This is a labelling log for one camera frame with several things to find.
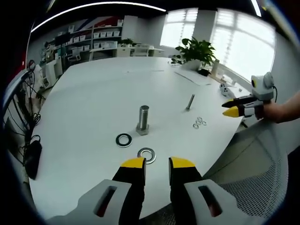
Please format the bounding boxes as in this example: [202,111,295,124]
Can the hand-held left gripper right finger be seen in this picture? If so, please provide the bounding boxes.
[168,156,268,225]

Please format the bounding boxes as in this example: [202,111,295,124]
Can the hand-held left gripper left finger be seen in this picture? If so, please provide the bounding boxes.
[46,157,147,225]

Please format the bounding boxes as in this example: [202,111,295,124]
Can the large steel washer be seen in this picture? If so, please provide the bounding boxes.
[115,133,133,149]
[137,147,157,164]

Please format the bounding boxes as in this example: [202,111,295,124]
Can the thin steel threaded stud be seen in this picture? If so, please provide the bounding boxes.
[186,94,195,111]

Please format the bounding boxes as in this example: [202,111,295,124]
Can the large steel threaded stud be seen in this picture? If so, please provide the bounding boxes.
[135,105,150,136]

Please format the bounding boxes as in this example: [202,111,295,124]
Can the white game controller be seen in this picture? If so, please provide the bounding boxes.
[219,83,232,97]

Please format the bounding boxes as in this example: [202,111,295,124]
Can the grey mesh office chair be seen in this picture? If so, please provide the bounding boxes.
[203,120,293,220]

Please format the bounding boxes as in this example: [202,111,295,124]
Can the green potted plant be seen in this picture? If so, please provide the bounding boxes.
[175,37,218,71]

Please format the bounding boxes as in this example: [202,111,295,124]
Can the black bag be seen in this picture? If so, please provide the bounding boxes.
[24,140,43,180]

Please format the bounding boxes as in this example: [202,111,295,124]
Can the white background desk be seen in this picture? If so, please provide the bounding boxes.
[90,44,165,59]

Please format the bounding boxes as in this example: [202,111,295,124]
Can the storage shelf with white bins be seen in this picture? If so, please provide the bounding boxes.
[44,19,124,62]

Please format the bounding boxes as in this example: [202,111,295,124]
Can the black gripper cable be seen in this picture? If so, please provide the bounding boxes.
[271,85,279,103]

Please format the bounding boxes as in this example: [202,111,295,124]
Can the black tangled cables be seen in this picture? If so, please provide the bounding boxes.
[9,60,46,165]

